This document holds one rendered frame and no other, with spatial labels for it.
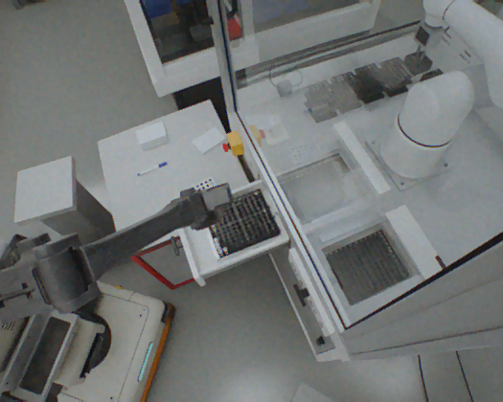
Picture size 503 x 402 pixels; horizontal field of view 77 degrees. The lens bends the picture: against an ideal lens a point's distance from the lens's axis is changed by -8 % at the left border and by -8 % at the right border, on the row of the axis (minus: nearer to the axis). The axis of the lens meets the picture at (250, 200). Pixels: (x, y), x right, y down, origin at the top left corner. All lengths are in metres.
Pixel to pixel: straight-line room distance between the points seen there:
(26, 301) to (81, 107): 2.68
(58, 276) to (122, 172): 1.07
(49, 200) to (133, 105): 1.47
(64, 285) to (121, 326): 1.33
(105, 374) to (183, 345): 0.44
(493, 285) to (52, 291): 0.54
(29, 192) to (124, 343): 0.85
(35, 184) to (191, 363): 1.22
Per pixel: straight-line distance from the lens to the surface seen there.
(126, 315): 1.88
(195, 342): 2.04
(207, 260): 1.22
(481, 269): 0.35
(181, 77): 1.69
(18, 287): 0.59
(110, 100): 3.10
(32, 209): 1.73
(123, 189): 1.54
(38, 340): 1.16
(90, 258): 0.59
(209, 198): 0.87
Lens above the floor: 1.98
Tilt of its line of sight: 63 degrees down
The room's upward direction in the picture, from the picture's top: 9 degrees counter-clockwise
